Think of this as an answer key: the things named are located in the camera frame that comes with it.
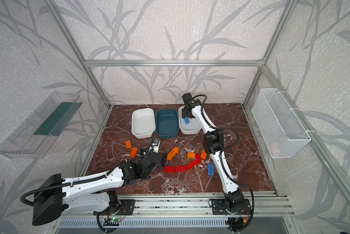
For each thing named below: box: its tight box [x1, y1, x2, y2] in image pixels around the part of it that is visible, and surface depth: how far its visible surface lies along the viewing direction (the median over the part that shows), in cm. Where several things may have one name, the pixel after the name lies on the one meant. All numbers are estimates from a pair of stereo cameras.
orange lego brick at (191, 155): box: [187, 152, 196, 159], surface depth 93 cm
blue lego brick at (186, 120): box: [183, 117, 191, 125], surface depth 110 cm
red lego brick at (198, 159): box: [195, 153, 203, 165], surface depth 91 cm
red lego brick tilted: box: [186, 160, 197, 170], surface depth 89 cm
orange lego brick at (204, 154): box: [200, 148, 208, 160], surface depth 93 cm
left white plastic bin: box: [131, 108, 156, 139], surface depth 110 cm
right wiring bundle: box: [225, 210, 254, 233], surface depth 71 cm
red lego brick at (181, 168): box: [175, 165, 187, 173], surface depth 88 cm
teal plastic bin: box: [155, 108, 180, 139], surface depth 110 cm
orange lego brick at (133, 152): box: [129, 147, 138, 158], surface depth 95 cm
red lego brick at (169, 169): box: [164, 165, 176, 174], surface depth 87 cm
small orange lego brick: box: [124, 139, 133, 150], surface depth 98 cm
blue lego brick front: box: [208, 163, 214, 176], surface depth 86 cm
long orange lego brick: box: [166, 146, 180, 161], surface depth 95 cm
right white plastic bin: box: [178, 105, 203, 135], surface depth 109 cm
